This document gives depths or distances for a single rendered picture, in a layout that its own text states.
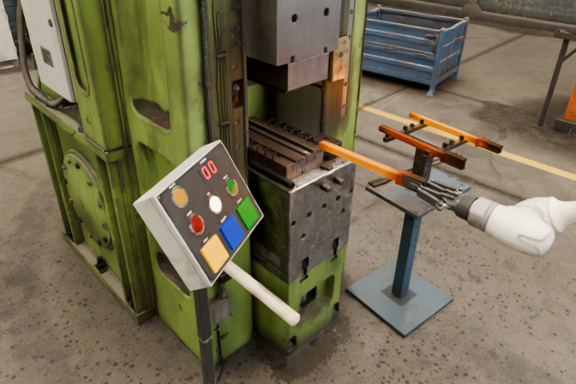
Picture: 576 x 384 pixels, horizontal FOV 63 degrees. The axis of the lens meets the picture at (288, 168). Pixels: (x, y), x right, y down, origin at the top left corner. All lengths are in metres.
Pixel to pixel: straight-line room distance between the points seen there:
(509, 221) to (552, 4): 7.93
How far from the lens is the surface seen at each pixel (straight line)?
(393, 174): 1.54
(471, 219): 1.41
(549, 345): 2.70
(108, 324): 2.58
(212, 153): 1.37
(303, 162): 1.77
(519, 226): 1.37
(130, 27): 1.80
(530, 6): 9.28
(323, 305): 2.33
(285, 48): 1.53
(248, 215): 1.41
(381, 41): 5.59
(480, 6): 9.58
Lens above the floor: 1.82
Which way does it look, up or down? 30 degrees down
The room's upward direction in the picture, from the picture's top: 1 degrees clockwise
